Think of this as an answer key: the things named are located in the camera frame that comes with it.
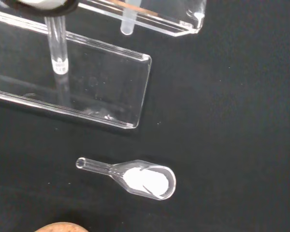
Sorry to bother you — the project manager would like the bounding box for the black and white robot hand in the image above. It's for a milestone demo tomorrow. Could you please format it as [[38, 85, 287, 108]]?
[[0, 0, 79, 17]]

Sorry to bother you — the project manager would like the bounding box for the clear acrylic funnel stand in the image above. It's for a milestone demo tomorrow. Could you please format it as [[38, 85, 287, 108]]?
[[0, 0, 207, 131]]

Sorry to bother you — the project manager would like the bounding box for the glass weighing funnel with powder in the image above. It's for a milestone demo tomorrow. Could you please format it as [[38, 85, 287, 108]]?
[[75, 157, 177, 201]]

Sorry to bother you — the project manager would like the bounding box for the black bench cloth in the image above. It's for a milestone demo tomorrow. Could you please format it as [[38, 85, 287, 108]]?
[[0, 0, 290, 232]]

